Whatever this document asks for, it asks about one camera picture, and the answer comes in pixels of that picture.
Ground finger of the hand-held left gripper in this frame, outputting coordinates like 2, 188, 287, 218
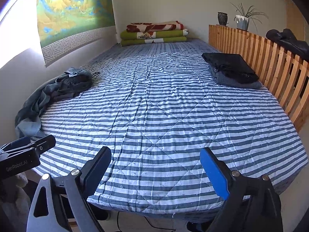
0, 136, 31, 153
28, 135, 56, 155

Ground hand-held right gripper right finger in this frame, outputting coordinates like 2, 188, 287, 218
199, 147, 284, 232

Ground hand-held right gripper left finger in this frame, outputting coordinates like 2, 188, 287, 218
26, 146, 112, 232

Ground light blue denim shirt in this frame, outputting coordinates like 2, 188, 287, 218
14, 68, 85, 138

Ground blue white striped quilt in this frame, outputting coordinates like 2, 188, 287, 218
31, 39, 308, 217

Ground grey folded garment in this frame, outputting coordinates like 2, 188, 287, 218
210, 65, 262, 89

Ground black folded garment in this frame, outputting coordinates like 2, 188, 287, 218
201, 52, 259, 84

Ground bright window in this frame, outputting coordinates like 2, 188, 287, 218
0, 0, 41, 69

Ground green folded blanket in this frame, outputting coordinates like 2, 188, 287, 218
120, 29, 189, 47

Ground black jacket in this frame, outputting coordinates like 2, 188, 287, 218
266, 28, 309, 62

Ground potted plant in white pot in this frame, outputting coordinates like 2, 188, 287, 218
230, 2, 269, 32

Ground dark ceramic pot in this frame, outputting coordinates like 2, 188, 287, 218
217, 12, 229, 26

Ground red patterned folded blanket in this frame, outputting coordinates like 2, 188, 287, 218
126, 20, 184, 32

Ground black floor cable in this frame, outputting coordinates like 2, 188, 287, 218
116, 211, 178, 232

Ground wooden slatted bed rail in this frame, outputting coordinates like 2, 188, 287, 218
208, 24, 309, 133

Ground landscape wall poster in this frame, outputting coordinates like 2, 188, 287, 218
36, 0, 116, 68

